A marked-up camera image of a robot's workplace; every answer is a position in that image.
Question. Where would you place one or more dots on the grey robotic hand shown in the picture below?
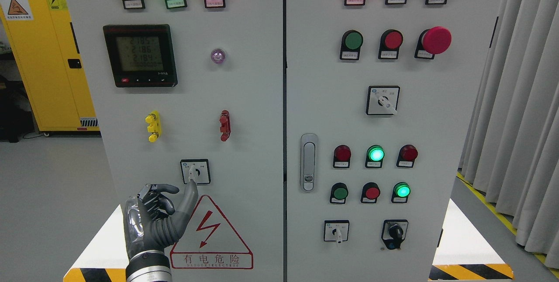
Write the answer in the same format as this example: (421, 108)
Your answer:
(152, 222)

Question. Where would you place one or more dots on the white rotary switch door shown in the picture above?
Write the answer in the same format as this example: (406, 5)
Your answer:
(197, 170)

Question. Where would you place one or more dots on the silver black robot forearm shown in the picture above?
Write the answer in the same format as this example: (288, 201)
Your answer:
(149, 266)

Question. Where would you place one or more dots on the red electric danger sticker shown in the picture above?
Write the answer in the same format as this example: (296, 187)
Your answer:
(210, 241)

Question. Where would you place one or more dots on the yellow terminal connector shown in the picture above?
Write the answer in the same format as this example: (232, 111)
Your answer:
(154, 126)

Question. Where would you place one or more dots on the red terminal connector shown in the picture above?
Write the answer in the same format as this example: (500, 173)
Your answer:
(225, 125)

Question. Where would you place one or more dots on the black digital power meter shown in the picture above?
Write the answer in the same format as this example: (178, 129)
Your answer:
(141, 55)

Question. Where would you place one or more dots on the clear small lamp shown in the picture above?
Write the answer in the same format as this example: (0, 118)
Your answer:
(218, 56)

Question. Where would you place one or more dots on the green push button lower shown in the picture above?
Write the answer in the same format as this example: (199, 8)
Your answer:
(338, 193)

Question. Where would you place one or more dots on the dark red indicator lower left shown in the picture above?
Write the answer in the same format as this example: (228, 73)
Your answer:
(342, 157)

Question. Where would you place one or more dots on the dark red indicator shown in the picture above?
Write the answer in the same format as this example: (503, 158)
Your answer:
(342, 157)
(407, 156)

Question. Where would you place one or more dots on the grey electrical control cabinet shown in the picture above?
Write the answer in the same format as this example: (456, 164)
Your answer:
(283, 78)

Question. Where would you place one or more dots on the red push button lower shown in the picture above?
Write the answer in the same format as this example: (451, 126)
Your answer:
(370, 193)

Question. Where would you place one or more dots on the red push button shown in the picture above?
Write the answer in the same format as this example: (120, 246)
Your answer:
(390, 43)
(370, 193)

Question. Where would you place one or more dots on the lit green indicator middle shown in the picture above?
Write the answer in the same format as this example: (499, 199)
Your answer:
(374, 157)

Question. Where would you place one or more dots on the yellow safety storage cabinet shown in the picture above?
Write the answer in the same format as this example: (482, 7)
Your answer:
(43, 41)

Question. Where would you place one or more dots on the lit green push button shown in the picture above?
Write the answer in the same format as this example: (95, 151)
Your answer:
(401, 192)

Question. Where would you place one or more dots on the dark red indicator lower right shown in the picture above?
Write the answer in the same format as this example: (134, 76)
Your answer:
(407, 156)

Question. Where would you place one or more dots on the green push button upper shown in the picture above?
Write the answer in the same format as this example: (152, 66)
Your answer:
(351, 43)

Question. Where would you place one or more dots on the red push button upper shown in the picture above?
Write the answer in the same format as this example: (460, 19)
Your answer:
(390, 43)

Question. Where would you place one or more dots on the red emergency stop button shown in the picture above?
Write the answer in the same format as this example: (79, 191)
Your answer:
(433, 41)

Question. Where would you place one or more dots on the grey curtain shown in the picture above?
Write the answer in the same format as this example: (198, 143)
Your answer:
(511, 150)

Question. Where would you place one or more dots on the silver door handle lock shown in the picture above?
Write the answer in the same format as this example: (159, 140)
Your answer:
(308, 144)

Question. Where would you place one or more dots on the white rotary switch bottom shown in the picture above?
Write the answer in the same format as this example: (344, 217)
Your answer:
(336, 231)

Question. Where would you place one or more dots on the white rotary switch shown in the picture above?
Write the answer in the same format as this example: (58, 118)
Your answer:
(382, 100)
(336, 231)

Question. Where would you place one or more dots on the black selector knob switch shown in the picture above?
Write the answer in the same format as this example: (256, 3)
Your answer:
(394, 233)

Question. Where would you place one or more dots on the white rotary switch upper right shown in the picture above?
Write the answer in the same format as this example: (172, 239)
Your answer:
(382, 100)

